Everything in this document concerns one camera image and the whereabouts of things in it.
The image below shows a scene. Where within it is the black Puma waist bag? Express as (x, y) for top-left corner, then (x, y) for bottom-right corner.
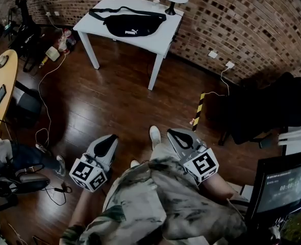
(88, 6), (167, 38)

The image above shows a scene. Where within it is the person's right white shoe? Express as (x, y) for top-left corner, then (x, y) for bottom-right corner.
(149, 125), (162, 149)

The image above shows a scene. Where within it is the black floor cable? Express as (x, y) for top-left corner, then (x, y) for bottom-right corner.
(44, 185), (72, 206)

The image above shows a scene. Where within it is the person's left forearm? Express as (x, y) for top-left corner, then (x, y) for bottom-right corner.
(68, 187), (110, 229)

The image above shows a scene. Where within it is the long white floor cable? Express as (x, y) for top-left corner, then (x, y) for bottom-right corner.
(35, 52), (67, 148)

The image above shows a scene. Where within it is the yellow black striped bar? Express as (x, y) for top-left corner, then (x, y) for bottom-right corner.
(192, 92), (207, 132)

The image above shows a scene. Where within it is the beige box device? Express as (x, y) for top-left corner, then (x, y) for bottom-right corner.
(45, 46), (61, 62)

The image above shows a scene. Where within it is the white square table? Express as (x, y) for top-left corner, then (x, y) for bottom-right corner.
(72, 0), (185, 91)

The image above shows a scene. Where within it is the dark round stool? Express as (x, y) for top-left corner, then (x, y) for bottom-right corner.
(12, 82), (43, 127)

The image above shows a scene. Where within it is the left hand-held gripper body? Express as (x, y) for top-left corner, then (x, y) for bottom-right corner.
(68, 151), (113, 192)

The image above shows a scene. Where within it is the black equipment stand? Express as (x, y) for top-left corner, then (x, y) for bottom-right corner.
(7, 0), (43, 72)

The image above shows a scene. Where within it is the person's camouflage shirt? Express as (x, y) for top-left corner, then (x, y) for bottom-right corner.
(60, 157), (248, 245)

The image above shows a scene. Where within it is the person's right forearm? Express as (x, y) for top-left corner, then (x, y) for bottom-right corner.
(198, 172), (237, 204)

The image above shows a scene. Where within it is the black office chair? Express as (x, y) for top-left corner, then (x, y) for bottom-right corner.
(204, 71), (301, 148)

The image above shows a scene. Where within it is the plastic bag of snacks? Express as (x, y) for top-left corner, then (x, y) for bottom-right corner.
(58, 28), (77, 55)

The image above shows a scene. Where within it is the black computer monitor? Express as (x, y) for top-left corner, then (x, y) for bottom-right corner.
(244, 149), (301, 245)

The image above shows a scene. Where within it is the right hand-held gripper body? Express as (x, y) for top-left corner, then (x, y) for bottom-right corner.
(179, 142), (219, 186)

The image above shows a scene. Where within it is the round wooden table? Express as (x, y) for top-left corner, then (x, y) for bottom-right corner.
(0, 49), (18, 135)

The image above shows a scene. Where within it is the white charger cable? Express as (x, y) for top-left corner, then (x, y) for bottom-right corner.
(204, 67), (230, 96)

